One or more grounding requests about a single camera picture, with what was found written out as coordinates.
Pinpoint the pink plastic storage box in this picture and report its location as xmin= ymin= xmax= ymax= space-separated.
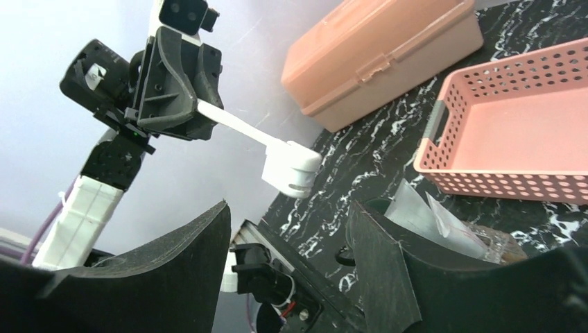
xmin=281 ymin=0 xmax=483 ymax=133

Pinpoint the pink perforated plastic basket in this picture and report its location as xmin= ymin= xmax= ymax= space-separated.
xmin=413 ymin=38 xmax=587 ymax=205

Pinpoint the white toothpaste tube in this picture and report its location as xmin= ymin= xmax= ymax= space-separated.
xmin=426 ymin=194 xmax=487 ymax=257
xmin=384 ymin=180 xmax=487 ymax=259

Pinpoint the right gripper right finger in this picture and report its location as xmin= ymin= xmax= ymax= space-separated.
xmin=347 ymin=203 xmax=587 ymax=332

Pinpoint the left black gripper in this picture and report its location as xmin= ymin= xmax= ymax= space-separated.
xmin=128 ymin=27 xmax=224 ymax=140

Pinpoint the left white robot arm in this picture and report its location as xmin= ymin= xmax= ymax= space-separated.
xmin=32 ymin=27 xmax=223 ymax=271

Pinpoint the clear acrylic holder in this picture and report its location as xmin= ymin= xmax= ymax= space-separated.
xmin=465 ymin=222 xmax=528 ymax=266

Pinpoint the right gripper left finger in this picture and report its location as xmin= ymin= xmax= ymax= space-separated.
xmin=1 ymin=201 xmax=231 ymax=332

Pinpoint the dark green mug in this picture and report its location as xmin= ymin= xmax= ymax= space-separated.
xmin=334 ymin=198 xmax=392 ymax=267

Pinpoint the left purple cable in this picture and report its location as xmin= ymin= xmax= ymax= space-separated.
xmin=18 ymin=181 xmax=77 ymax=266

